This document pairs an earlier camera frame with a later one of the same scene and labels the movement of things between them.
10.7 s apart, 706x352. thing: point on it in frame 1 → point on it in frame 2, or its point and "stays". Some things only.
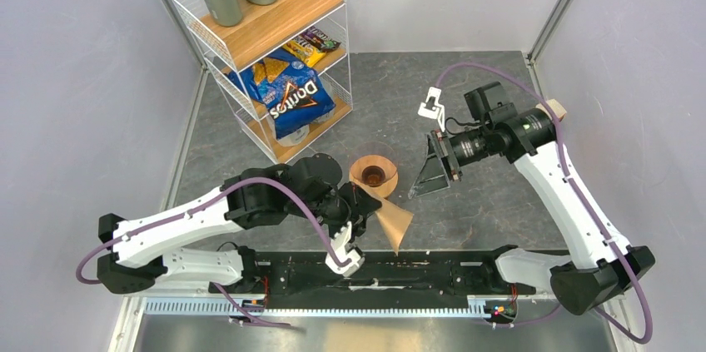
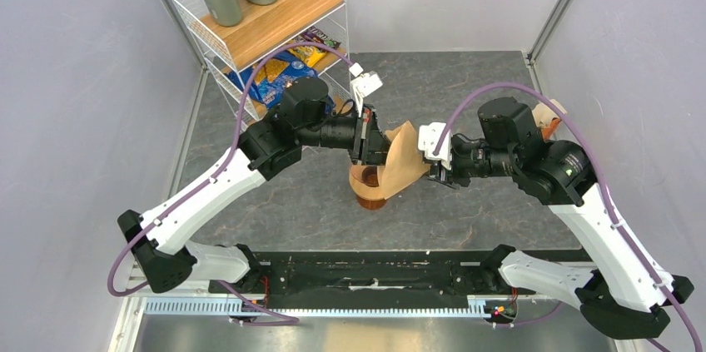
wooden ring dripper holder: [375, 173] stays
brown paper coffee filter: [395, 221] → [404, 162]
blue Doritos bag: [295, 96] stays
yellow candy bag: [309, 53] stays
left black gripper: [361, 205] → [370, 146]
